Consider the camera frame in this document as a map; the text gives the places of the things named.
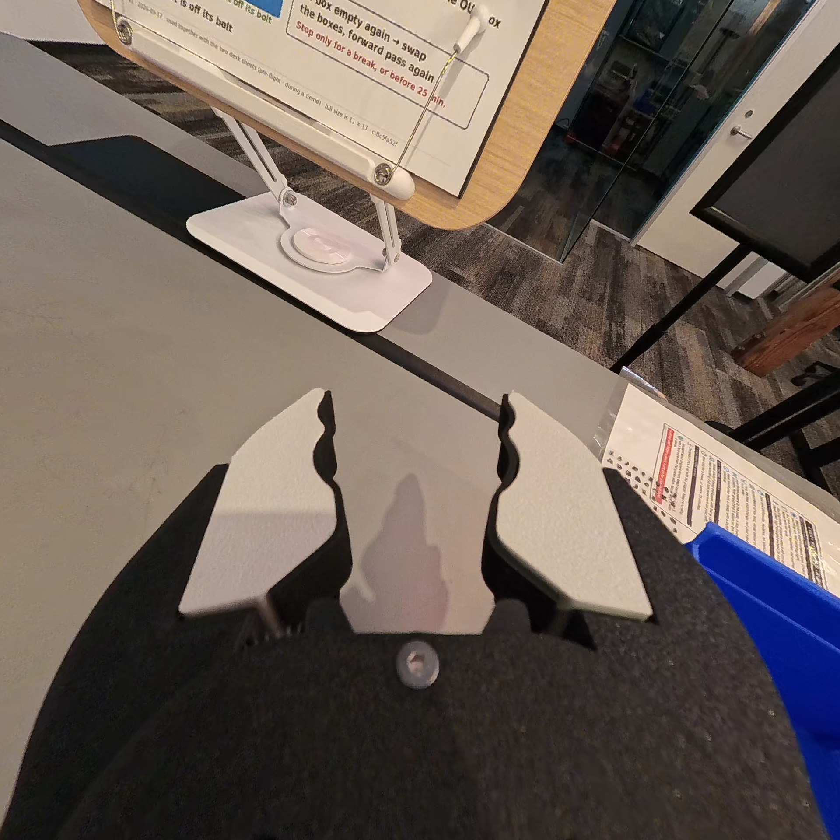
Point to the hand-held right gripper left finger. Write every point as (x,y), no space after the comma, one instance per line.
(262,512)

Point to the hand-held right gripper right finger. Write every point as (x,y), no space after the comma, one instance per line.
(564,525)

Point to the blue plastic bin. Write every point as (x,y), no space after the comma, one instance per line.
(787,643)

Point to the laminated instruction sheet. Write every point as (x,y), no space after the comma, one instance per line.
(722,472)

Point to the wood and white document stand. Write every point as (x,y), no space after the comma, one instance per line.
(367,295)

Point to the black framed display easel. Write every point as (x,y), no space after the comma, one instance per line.
(774,184)

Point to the printed instruction poster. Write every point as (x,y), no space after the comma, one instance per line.
(407,111)

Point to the glass office door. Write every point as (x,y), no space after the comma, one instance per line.
(643,98)

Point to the brown wooden post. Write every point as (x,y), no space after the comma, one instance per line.
(787,328)

